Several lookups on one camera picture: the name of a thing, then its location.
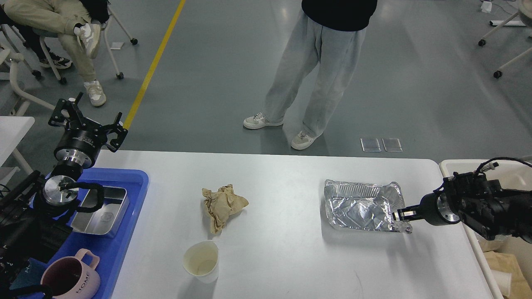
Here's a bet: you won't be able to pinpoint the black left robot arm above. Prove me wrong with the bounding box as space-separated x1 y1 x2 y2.
0 93 128 299

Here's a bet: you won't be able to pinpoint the white cup in bin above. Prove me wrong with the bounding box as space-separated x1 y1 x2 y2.
491 270 512 298

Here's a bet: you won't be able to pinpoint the dark blue mug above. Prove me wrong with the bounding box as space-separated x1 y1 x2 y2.
10 259 47 289

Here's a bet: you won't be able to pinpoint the clear floor plate left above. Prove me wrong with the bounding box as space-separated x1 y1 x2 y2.
360 138 382 152

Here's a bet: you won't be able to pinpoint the aluminium foil tray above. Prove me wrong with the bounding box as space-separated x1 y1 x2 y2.
324 179 414 233

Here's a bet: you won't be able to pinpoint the pink mug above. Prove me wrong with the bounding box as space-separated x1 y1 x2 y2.
40 248 101 299

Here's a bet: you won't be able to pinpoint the clear floor plate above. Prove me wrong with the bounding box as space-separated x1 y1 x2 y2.
382 137 403 152
360 138 382 152

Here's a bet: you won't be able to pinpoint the white rolling chair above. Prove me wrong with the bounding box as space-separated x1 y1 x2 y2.
31 4 138 86

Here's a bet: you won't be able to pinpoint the clear floor plate right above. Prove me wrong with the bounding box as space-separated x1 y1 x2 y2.
382 137 403 152

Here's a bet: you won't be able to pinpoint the brown paper in bin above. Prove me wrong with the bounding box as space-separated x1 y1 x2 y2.
478 237 532 299

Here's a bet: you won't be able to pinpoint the white paper cup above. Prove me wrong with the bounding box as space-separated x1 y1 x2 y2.
182 240 219 284

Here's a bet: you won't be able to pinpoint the white chair base right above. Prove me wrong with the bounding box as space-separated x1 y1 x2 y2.
478 0 532 79

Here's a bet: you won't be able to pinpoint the standing person grey trousers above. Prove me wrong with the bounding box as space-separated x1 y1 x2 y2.
243 0 377 151

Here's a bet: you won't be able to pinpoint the white side table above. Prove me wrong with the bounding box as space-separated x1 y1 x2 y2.
0 116 40 185

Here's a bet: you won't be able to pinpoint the white chair frame left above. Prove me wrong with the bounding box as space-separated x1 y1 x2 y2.
0 44 55 121

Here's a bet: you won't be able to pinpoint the brown paper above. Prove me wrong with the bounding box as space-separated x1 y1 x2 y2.
478 237 532 299
202 184 249 235

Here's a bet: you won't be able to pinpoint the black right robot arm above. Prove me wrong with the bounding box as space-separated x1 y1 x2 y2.
393 157 532 243

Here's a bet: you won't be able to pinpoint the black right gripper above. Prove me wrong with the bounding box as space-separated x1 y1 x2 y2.
392 193 460 226

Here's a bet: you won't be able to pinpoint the seated person beige clothes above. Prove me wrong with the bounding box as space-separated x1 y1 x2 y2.
4 0 107 107

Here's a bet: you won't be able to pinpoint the white plastic bin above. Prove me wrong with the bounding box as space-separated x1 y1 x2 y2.
439 159 532 299

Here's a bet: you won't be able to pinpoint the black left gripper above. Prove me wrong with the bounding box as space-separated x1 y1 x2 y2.
48 92 128 169

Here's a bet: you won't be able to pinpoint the stainless steel rectangular container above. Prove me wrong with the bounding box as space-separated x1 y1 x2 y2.
71 186 129 238

